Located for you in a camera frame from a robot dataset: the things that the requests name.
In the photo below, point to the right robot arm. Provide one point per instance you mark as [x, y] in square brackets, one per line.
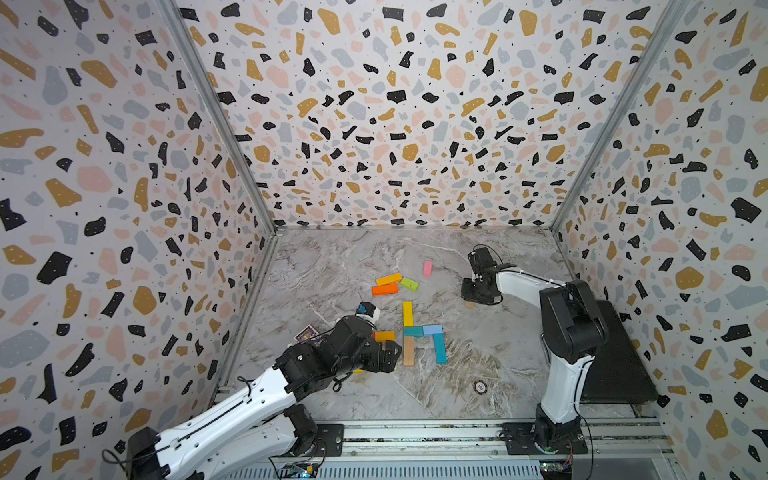
[574, 331]

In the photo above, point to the amber orange block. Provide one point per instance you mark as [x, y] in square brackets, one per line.
[390, 279]

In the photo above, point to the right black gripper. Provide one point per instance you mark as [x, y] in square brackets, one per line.
[464, 295]

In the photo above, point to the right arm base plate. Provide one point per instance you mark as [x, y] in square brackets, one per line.
[519, 439]

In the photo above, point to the colourful card box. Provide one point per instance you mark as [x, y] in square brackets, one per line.
[306, 334]

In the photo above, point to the green block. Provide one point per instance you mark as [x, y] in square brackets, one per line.
[410, 284]

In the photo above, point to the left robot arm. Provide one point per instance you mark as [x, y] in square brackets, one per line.
[266, 418]

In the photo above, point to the teal long block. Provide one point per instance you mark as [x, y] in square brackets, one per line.
[440, 348]

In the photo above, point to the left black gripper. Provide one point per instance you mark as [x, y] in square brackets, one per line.
[377, 363]

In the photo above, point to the light blue block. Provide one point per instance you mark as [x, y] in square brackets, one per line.
[431, 330]

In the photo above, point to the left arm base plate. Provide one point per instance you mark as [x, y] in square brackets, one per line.
[327, 442]

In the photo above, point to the poker chip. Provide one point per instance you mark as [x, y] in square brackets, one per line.
[480, 387]

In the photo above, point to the black case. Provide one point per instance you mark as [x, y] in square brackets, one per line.
[617, 376]

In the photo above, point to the yellow block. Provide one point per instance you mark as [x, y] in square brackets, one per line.
[408, 314]

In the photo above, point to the tan wooden block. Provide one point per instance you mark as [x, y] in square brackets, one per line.
[408, 351]

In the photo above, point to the small amber block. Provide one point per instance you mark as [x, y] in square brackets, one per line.
[383, 336]

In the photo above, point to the aluminium rail frame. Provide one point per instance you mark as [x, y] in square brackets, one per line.
[619, 448]

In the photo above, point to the teal short block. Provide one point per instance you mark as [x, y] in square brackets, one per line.
[413, 331]

